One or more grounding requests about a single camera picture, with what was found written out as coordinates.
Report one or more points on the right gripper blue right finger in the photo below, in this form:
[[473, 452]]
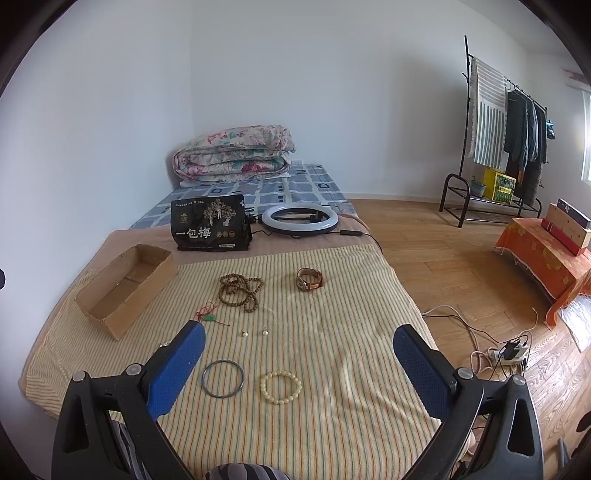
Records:
[[489, 429]]

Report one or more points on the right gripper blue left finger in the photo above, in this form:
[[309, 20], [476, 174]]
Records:
[[108, 427]]

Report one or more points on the dark blue bangle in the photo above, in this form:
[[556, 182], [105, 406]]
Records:
[[222, 379]]

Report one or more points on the white power strip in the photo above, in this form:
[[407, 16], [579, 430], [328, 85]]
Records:
[[515, 352]]

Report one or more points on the open cardboard box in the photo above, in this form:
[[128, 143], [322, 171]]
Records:
[[122, 290]]

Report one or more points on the orange cloth covered table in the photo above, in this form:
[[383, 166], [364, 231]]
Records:
[[562, 274]]

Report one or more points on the brown blanket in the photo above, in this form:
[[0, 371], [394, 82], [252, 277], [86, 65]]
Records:
[[121, 240]]

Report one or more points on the striped yellow towel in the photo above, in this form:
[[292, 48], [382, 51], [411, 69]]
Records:
[[324, 395]]

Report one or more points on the stacked boxes on table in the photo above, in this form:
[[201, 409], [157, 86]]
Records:
[[568, 225]]

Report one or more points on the black snack bag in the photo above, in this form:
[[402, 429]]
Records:
[[210, 224]]

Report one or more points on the black clothes rack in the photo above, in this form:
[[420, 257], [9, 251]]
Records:
[[457, 198]]

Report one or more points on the yellow crate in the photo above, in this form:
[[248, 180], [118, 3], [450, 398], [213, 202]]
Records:
[[499, 187]]

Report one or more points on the dark hanging clothes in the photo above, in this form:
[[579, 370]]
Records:
[[526, 144]]

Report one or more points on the folded floral quilt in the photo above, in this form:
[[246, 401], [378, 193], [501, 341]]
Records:
[[235, 154]]

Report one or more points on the blue checkered mattress sheet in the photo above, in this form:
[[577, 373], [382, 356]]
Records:
[[309, 183]]

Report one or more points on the striped hanging towel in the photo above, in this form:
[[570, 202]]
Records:
[[489, 114]]

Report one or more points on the white ring light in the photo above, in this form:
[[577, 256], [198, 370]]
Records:
[[300, 219]]

